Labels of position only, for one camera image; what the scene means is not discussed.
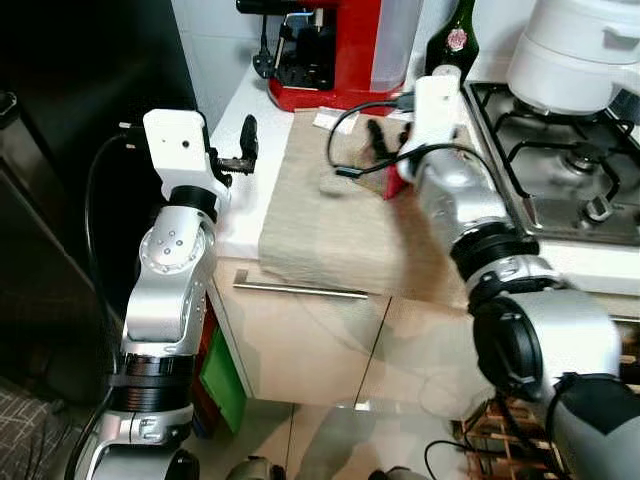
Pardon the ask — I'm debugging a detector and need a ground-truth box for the thin black floor cable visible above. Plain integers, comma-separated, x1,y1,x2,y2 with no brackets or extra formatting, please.
424,438,476,480

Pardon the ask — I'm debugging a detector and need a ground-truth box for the wooden wine rack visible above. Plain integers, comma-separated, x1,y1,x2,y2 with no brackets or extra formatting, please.
452,350,640,480

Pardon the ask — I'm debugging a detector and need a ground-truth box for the black power plug cable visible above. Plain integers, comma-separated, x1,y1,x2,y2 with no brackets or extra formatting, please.
252,15,277,79

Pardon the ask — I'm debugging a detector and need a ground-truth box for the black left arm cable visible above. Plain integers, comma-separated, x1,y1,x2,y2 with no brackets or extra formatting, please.
65,120,149,480

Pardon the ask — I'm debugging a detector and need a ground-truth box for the beige cloth mat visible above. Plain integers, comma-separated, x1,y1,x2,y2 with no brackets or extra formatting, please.
258,107,506,306

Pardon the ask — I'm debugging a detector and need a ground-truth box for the red espresso machine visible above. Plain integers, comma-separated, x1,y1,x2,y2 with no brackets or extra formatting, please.
237,0,423,113

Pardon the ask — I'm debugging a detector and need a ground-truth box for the cream cabinet door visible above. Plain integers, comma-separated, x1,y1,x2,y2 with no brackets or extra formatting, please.
358,295,481,421
208,258,393,406

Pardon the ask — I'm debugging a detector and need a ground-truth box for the silver cabinet handle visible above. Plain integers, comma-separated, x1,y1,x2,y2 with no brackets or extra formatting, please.
232,278,370,301

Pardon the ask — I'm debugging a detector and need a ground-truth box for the large white cooking appliance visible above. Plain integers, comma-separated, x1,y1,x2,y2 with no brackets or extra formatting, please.
506,0,640,117

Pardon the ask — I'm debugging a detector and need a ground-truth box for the grey plaid cloth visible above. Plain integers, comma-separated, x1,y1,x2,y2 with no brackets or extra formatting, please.
0,383,53,480

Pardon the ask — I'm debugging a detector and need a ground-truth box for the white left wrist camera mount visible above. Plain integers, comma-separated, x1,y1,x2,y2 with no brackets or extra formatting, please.
143,108,233,198

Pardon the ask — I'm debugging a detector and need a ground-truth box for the green storage bin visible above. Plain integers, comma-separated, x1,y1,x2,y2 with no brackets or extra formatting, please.
198,335,248,434

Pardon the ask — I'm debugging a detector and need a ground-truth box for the robot's left foot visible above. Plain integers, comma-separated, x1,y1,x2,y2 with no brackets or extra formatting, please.
224,455,288,480

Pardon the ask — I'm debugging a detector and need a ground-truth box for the steel gas hob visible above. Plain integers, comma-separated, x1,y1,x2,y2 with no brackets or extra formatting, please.
463,80,640,248

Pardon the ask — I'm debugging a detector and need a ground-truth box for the dark green wine bottle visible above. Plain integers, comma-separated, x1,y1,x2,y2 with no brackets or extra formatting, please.
425,0,480,83

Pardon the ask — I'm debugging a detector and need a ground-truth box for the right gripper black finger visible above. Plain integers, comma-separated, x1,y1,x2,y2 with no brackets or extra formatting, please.
364,118,401,166

